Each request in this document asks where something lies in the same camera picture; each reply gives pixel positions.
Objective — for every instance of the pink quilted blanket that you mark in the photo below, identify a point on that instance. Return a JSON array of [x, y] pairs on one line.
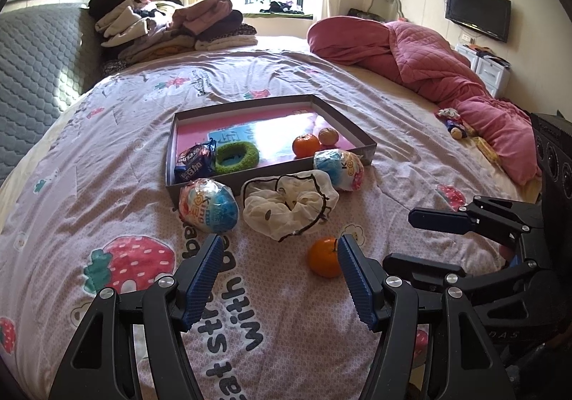
[[421, 60]]

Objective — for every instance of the pile of folded clothes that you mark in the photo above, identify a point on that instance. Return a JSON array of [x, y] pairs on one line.
[[133, 31]]

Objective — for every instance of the orange tangerine with stem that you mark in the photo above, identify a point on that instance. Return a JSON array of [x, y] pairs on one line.
[[322, 259]]

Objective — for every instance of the black flat tv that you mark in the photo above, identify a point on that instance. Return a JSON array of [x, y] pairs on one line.
[[491, 18]]

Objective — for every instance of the grey quilted headboard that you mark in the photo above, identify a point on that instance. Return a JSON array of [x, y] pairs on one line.
[[50, 55]]

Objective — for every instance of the blue oreo cookie packet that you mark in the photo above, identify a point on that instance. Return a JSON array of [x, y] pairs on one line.
[[196, 162]]

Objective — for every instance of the walnut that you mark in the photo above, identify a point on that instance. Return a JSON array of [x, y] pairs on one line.
[[328, 137]]

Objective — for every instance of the pink strawberry bed sheet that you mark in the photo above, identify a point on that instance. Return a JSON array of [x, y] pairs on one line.
[[96, 212]]

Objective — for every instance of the white drawstring cloth bag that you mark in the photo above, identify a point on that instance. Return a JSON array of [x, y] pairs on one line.
[[294, 204]]

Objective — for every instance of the yellow snack packet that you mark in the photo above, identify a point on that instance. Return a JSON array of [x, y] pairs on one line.
[[487, 151]]

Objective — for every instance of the white drawer cabinet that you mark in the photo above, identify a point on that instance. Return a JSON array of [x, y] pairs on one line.
[[493, 70]]

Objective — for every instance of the blue surprise egg toy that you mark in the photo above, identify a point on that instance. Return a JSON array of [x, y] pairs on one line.
[[344, 168]]

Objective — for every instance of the clothes on window sill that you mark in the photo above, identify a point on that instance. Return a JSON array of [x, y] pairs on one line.
[[281, 8]]

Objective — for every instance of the red blue surprise egg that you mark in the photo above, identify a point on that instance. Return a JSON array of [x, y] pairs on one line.
[[208, 205]]

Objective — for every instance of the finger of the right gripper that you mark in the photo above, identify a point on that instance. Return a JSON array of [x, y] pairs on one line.
[[425, 274], [451, 218]]

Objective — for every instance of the small toy figure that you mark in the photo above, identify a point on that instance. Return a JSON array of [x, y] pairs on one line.
[[456, 126]]

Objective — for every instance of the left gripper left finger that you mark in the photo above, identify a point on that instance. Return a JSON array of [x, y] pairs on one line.
[[100, 362]]

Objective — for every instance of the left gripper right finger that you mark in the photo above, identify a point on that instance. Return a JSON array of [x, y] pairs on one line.
[[364, 288]]

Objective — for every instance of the pink chinese workbook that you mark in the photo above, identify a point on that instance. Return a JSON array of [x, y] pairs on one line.
[[271, 129]]

